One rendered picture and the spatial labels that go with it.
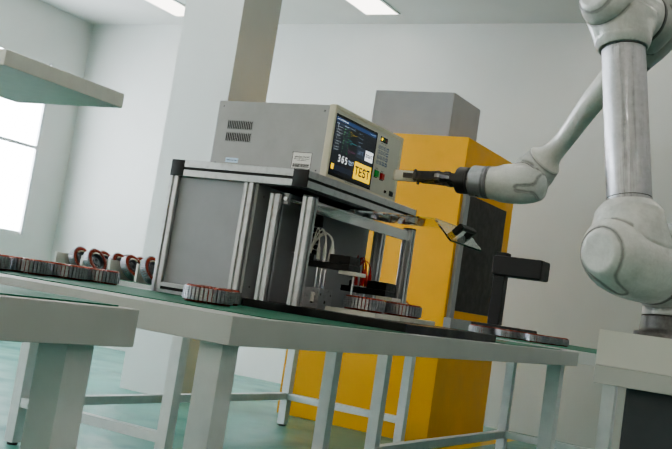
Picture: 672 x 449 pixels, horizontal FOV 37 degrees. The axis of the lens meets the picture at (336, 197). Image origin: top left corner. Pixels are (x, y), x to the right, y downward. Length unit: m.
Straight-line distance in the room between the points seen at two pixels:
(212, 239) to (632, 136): 1.11
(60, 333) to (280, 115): 1.63
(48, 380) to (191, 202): 1.47
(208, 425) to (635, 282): 0.96
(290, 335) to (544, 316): 6.27
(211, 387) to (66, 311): 0.55
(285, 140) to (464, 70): 5.94
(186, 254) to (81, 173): 8.01
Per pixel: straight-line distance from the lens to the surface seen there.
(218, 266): 2.66
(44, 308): 1.22
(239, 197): 2.65
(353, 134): 2.79
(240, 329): 1.71
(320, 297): 2.70
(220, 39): 6.93
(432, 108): 6.85
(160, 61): 10.36
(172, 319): 1.76
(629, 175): 2.28
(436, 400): 6.40
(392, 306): 2.83
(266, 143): 2.79
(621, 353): 2.27
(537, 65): 8.42
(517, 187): 2.71
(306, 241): 2.53
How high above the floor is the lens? 0.80
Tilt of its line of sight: 6 degrees up
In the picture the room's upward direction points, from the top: 9 degrees clockwise
